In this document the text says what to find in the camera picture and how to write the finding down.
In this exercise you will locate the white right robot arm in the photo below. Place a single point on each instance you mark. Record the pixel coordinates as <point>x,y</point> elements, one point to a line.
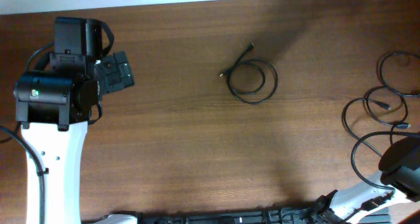
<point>396,182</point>

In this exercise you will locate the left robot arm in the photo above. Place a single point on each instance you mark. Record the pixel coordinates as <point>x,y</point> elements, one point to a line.
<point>61,85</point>

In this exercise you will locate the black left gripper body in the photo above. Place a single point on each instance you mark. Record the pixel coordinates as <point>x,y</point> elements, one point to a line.
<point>113,77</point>

